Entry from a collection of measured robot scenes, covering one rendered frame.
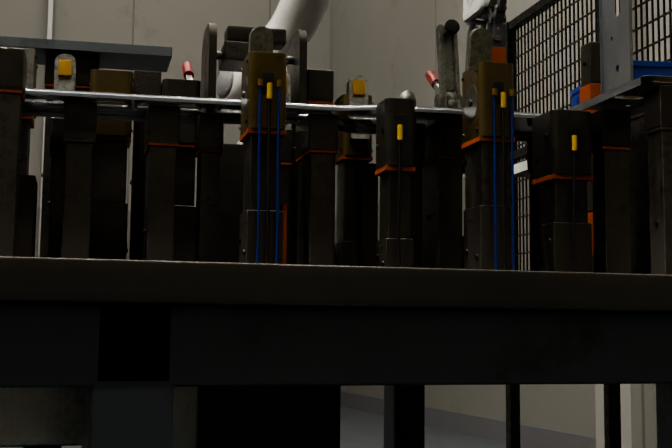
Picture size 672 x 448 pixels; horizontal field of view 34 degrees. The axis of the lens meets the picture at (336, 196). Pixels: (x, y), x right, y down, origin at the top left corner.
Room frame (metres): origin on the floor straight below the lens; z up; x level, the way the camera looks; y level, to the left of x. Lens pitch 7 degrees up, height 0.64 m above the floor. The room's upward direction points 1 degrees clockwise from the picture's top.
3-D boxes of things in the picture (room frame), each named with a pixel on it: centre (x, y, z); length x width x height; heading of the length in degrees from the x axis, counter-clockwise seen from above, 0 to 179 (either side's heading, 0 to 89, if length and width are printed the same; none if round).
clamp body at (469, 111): (1.70, -0.24, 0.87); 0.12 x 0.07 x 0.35; 13
